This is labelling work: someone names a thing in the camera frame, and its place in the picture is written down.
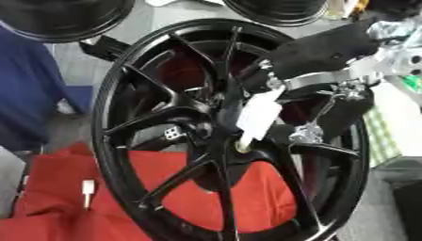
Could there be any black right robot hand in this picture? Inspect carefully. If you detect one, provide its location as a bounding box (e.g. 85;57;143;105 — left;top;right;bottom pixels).
235;18;386;146

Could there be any large black round wheel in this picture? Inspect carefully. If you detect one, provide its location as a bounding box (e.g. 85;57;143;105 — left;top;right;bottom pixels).
0;0;138;44

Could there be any small perforated metal plate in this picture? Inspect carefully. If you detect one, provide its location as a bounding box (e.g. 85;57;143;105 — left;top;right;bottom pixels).
163;124;188;141

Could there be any black round ribbed wheel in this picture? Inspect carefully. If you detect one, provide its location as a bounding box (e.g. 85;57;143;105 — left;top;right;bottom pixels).
220;0;333;28

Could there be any black spoked wheel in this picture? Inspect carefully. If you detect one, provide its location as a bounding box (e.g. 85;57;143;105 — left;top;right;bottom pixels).
89;18;373;241

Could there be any black bracket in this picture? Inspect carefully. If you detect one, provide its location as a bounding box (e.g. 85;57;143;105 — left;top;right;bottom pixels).
77;35;132;62

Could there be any blue fabric cover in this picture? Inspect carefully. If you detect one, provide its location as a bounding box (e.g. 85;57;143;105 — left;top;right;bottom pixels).
0;27;96;153

